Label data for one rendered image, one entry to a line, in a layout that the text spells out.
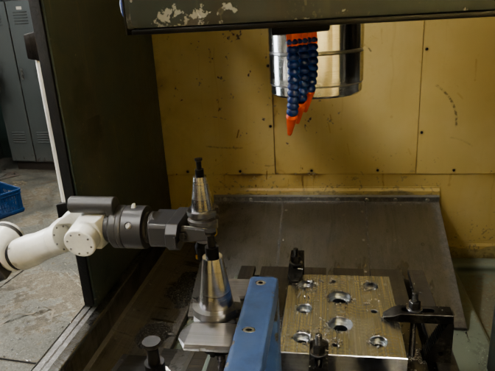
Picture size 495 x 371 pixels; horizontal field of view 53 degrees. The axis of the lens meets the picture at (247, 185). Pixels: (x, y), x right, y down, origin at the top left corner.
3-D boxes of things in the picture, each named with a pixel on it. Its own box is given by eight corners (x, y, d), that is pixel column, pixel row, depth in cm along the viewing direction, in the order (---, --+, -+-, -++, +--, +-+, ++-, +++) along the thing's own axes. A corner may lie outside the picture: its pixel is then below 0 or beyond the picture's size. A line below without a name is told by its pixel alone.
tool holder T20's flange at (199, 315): (230, 336, 62) (228, 319, 61) (186, 328, 64) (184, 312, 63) (247, 308, 68) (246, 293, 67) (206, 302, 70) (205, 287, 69)
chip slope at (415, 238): (172, 350, 152) (163, 275, 144) (218, 251, 214) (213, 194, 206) (482, 367, 138) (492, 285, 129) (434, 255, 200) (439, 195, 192)
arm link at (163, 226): (173, 216, 93) (113, 216, 94) (177, 263, 96) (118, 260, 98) (191, 193, 104) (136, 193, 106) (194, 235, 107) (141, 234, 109)
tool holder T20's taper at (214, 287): (225, 313, 62) (222, 266, 60) (193, 308, 64) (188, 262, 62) (238, 295, 66) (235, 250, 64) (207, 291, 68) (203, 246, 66)
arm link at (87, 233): (122, 263, 99) (69, 260, 101) (140, 230, 108) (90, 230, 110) (110, 216, 93) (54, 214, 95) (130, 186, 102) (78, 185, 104)
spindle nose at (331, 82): (362, 99, 78) (363, 18, 74) (261, 100, 82) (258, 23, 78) (364, 84, 93) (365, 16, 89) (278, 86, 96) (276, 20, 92)
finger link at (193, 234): (212, 241, 97) (182, 240, 98) (211, 226, 96) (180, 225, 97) (211, 244, 96) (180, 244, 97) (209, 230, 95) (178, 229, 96)
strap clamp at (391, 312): (382, 359, 101) (384, 295, 96) (381, 349, 104) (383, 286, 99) (450, 363, 99) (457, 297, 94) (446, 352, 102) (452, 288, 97)
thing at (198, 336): (174, 351, 59) (173, 346, 58) (185, 324, 64) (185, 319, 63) (232, 355, 58) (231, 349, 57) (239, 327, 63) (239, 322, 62)
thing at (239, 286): (197, 300, 69) (196, 295, 69) (205, 281, 74) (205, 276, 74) (247, 302, 68) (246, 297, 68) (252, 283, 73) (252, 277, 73)
